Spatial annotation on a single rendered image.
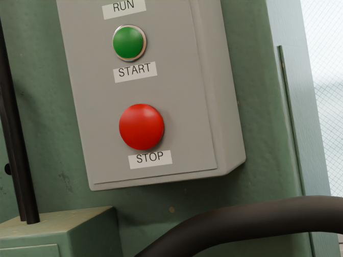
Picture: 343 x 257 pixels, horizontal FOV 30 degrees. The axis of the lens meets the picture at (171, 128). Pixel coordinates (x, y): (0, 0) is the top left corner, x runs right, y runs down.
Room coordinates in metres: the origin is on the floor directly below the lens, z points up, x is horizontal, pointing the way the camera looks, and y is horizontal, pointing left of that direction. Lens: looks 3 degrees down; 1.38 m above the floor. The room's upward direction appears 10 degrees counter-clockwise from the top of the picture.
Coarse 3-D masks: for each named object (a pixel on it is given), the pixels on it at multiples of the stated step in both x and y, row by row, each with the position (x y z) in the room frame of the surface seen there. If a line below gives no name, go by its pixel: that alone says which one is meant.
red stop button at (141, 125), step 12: (132, 108) 0.41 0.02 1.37; (144, 108) 0.41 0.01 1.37; (120, 120) 0.42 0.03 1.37; (132, 120) 0.41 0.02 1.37; (144, 120) 0.41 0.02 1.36; (156, 120) 0.41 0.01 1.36; (120, 132) 0.42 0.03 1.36; (132, 132) 0.41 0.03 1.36; (144, 132) 0.41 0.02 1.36; (156, 132) 0.41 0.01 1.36; (132, 144) 0.41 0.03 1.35; (144, 144) 0.41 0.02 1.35
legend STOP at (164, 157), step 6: (168, 150) 0.41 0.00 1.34; (132, 156) 0.42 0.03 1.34; (138, 156) 0.42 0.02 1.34; (144, 156) 0.42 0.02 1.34; (150, 156) 0.42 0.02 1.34; (156, 156) 0.42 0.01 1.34; (162, 156) 0.42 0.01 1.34; (168, 156) 0.41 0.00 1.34; (132, 162) 0.42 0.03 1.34; (138, 162) 0.42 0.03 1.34; (144, 162) 0.42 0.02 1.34; (150, 162) 0.42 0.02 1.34; (156, 162) 0.42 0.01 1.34; (162, 162) 0.42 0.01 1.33; (168, 162) 0.41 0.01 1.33; (132, 168) 0.42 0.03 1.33
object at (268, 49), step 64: (0, 0) 0.52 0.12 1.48; (256, 0) 0.45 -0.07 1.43; (64, 64) 0.50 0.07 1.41; (256, 64) 0.45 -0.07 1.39; (64, 128) 0.51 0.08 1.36; (256, 128) 0.46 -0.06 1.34; (320, 128) 0.62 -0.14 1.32; (64, 192) 0.51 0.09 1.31; (128, 192) 0.49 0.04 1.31; (192, 192) 0.48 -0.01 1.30; (256, 192) 0.46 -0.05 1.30; (320, 192) 0.55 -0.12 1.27; (128, 256) 0.50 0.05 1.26; (192, 256) 0.48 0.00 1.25; (256, 256) 0.46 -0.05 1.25; (320, 256) 0.50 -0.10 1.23
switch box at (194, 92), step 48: (96, 0) 0.42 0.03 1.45; (144, 0) 0.41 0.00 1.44; (192, 0) 0.40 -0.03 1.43; (96, 48) 0.43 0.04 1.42; (192, 48) 0.40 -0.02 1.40; (96, 96) 0.43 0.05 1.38; (144, 96) 0.42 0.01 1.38; (192, 96) 0.41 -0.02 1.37; (96, 144) 0.43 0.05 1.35; (192, 144) 0.41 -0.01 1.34; (240, 144) 0.45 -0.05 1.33
